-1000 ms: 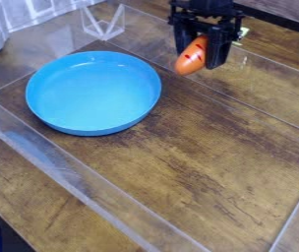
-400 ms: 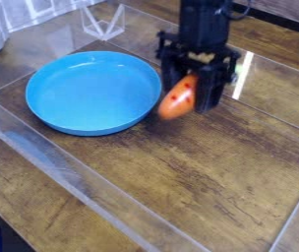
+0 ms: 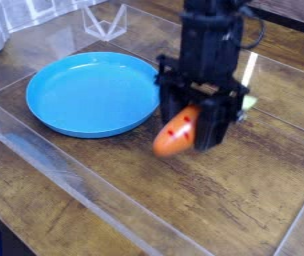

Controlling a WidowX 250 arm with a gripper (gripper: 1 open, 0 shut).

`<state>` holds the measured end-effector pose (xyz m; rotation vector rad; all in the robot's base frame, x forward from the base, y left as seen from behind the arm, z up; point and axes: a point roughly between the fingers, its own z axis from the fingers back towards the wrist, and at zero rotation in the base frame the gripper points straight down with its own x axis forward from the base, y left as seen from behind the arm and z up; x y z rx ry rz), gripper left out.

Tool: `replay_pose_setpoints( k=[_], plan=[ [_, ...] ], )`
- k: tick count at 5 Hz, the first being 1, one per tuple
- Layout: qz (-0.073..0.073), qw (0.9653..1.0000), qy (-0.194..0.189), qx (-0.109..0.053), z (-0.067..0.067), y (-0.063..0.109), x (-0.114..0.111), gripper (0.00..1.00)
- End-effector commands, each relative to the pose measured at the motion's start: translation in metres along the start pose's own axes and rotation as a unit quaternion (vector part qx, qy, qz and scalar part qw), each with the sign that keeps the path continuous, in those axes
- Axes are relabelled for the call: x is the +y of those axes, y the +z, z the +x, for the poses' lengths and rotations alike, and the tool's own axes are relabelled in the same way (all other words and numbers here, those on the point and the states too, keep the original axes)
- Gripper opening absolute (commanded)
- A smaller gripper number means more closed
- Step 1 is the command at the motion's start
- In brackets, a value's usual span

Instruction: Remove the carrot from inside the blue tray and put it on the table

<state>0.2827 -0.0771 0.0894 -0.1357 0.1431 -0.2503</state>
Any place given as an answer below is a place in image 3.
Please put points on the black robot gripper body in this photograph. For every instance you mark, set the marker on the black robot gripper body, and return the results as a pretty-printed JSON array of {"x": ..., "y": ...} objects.
[{"x": 211, "y": 36}]

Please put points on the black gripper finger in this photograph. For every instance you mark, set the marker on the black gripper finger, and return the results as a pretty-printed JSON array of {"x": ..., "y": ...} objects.
[
  {"x": 174, "y": 100},
  {"x": 218, "y": 113}
]

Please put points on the orange toy carrot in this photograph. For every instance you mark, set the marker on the orange toy carrot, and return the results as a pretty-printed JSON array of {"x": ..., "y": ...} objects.
[{"x": 176, "y": 137}]

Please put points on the blue round tray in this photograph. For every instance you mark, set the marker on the blue round tray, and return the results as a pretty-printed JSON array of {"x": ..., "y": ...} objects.
[{"x": 94, "y": 95}]

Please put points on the black bar at back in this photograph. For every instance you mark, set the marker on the black bar at back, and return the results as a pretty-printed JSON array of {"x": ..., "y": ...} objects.
[{"x": 279, "y": 19}]

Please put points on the clear acrylic barrier wall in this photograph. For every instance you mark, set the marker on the clear acrylic barrier wall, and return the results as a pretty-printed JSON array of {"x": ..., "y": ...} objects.
[{"x": 100, "y": 197}]

